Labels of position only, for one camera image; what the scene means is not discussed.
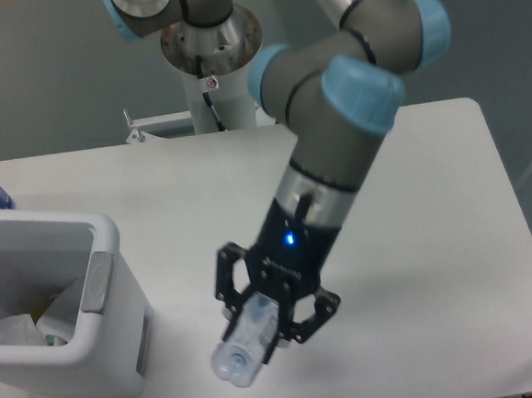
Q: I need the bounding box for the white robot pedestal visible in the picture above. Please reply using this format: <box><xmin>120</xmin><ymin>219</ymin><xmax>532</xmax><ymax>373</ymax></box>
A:
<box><xmin>114</xmin><ymin>0</ymin><xmax>276</xmax><ymax>144</ymax></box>

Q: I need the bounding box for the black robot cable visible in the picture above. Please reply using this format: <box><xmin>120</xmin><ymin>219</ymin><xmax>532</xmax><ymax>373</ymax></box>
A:
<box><xmin>193</xmin><ymin>51</ymin><xmax>228</xmax><ymax>134</ymax></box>

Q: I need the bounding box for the clear plastic wrapper trash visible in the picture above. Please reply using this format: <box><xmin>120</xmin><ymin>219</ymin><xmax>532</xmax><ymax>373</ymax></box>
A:
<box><xmin>36</xmin><ymin>276</ymin><xmax>85</xmax><ymax>347</ymax></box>

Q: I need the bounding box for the white crumpled paper in bin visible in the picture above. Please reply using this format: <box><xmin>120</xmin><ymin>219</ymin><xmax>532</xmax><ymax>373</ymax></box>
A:
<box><xmin>0</xmin><ymin>313</ymin><xmax>47</xmax><ymax>347</ymax></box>

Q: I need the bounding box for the white trash can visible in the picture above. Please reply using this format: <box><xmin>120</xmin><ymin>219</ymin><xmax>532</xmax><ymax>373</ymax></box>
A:
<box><xmin>0</xmin><ymin>210</ymin><xmax>153</xmax><ymax>397</ymax></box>

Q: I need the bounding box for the crushed clear plastic bottle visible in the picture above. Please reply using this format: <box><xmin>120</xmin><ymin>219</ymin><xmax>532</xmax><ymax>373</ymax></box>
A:
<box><xmin>211</xmin><ymin>292</ymin><xmax>279</xmax><ymax>388</ymax></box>

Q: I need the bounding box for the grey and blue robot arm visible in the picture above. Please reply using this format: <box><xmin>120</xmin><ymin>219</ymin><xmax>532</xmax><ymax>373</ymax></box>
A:
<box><xmin>102</xmin><ymin>0</ymin><xmax>451</xmax><ymax>377</ymax></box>

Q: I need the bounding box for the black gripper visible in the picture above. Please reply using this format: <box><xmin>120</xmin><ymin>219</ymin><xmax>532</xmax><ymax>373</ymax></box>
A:
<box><xmin>214</xmin><ymin>195</ymin><xmax>341</xmax><ymax>364</ymax></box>

